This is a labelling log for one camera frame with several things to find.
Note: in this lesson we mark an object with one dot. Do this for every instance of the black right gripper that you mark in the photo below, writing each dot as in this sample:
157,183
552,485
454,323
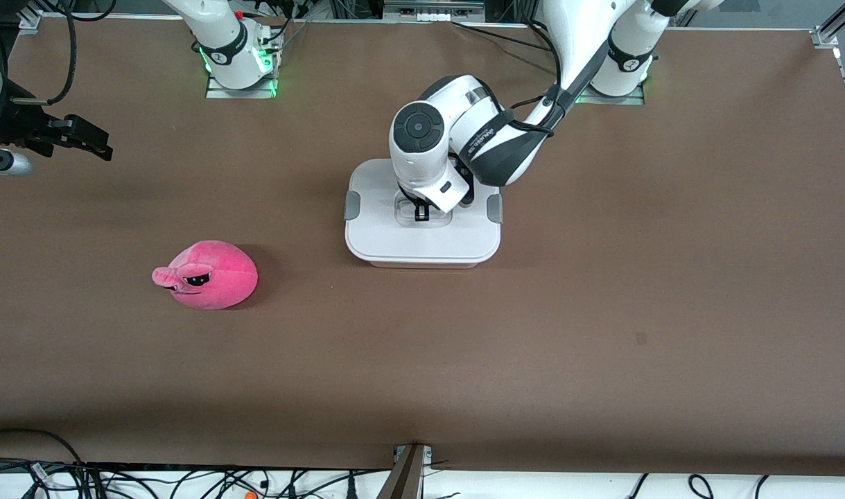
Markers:
25,126

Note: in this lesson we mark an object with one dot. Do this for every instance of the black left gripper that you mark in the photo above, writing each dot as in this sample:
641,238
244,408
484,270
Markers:
420,206

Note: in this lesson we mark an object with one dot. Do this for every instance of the white plastic box lid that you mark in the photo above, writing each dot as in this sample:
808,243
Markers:
422,239

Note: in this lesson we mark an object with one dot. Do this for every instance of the grey lid clip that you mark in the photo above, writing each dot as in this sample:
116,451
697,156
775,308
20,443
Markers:
352,206
495,208

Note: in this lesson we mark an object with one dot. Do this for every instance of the pink plush toy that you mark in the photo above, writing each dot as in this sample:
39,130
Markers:
218,274

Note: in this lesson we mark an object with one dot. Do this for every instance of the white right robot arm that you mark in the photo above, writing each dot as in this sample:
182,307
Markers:
221,41

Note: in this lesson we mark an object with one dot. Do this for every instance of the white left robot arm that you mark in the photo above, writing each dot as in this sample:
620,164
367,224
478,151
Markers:
422,152

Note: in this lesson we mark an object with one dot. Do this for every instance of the pink plastic storage box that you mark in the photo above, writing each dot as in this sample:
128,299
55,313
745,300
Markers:
422,265

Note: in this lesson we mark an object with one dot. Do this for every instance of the aluminium frame corner bracket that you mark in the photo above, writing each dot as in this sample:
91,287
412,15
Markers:
834,28
31,22

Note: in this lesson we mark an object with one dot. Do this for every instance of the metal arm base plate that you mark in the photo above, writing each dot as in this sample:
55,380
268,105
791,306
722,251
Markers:
609,100
242,93

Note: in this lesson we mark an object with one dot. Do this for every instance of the metal bracket at table edge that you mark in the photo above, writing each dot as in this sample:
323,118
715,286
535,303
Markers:
432,10

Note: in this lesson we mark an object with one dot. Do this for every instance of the aluminium frame post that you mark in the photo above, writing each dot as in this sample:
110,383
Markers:
405,475

